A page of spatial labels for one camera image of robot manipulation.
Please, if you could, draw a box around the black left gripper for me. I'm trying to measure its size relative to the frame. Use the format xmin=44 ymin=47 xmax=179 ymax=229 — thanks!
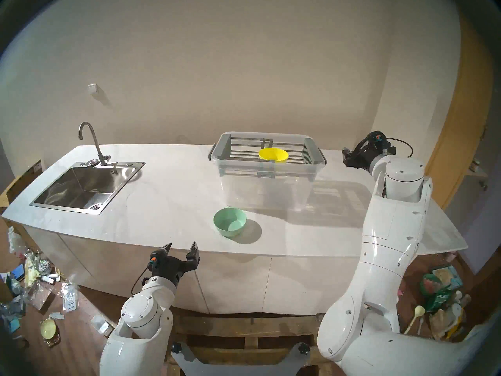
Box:
xmin=155 ymin=241 xmax=201 ymax=287

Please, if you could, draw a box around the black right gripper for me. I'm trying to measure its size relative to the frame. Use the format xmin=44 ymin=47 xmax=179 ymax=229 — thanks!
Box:
xmin=342 ymin=142 xmax=395 ymax=169

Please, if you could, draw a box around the mint green bowl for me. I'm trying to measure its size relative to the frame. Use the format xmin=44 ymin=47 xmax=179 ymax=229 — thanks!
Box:
xmin=213 ymin=207 xmax=247 ymax=237

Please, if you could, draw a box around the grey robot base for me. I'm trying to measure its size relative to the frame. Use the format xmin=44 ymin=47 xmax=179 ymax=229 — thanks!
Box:
xmin=170 ymin=342 xmax=312 ymax=376

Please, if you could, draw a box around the grey metal drying rack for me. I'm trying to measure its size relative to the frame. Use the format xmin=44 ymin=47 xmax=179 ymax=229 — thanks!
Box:
xmin=219 ymin=133 xmax=318 ymax=179

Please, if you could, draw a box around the white counter cabinet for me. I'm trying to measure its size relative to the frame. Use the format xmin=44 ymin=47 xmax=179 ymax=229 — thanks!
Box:
xmin=23 ymin=224 xmax=368 ymax=316

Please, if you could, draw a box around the clear plastic storage box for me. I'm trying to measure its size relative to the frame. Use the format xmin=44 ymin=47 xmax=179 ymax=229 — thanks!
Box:
xmin=209 ymin=132 xmax=328 ymax=212

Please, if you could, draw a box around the stainless steel sink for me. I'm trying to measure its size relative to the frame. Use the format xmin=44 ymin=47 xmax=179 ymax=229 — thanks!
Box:
xmin=30 ymin=162 xmax=146 ymax=215

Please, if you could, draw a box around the clear bag with label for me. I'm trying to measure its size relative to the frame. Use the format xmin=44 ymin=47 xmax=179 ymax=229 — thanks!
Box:
xmin=61 ymin=283 xmax=79 ymax=312

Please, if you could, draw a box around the chrome gooseneck faucet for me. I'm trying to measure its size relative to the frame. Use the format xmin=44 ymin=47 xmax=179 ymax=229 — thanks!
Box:
xmin=78 ymin=122 xmax=117 ymax=167

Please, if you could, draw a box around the crumpled clear bag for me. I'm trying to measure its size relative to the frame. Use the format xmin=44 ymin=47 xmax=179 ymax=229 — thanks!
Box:
xmin=27 ymin=279 xmax=55 ymax=311

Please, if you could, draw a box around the yellow snack bag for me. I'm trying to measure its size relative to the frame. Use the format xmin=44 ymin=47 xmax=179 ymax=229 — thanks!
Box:
xmin=24 ymin=254 xmax=41 ymax=287

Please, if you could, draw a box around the teal food tray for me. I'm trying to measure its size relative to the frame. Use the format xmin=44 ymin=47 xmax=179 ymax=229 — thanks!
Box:
xmin=431 ymin=265 xmax=463 ymax=290

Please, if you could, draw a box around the green snack bag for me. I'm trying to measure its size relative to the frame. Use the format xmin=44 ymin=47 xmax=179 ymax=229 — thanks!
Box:
xmin=421 ymin=273 xmax=452 ymax=313

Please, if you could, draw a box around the white plastic bag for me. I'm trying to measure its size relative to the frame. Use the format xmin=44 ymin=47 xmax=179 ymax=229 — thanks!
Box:
xmin=9 ymin=226 xmax=26 ymax=258

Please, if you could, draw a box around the cream wooden spoon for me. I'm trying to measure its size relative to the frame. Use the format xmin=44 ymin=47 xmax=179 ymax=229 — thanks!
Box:
xmin=403 ymin=305 xmax=426 ymax=335

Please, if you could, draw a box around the brown cardboard box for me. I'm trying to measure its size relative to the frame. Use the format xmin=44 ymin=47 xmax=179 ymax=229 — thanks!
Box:
xmin=0 ymin=160 xmax=43 ymax=207

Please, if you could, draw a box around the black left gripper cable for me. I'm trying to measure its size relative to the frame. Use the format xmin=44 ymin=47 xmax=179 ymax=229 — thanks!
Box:
xmin=130 ymin=262 xmax=151 ymax=295

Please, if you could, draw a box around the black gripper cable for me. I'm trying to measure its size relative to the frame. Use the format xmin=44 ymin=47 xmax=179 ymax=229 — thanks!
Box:
xmin=130 ymin=262 xmax=151 ymax=295
xmin=386 ymin=137 xmax=414 ymax=157

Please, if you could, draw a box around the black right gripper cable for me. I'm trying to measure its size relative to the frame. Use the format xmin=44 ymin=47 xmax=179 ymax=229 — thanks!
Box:
xmin=386 ymin=137 xmax=414 ymax=157

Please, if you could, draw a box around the wooden door frame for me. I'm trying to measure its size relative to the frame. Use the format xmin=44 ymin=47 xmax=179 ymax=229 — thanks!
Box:
xmin=425 ymin=15 xmax=494 ymax=211

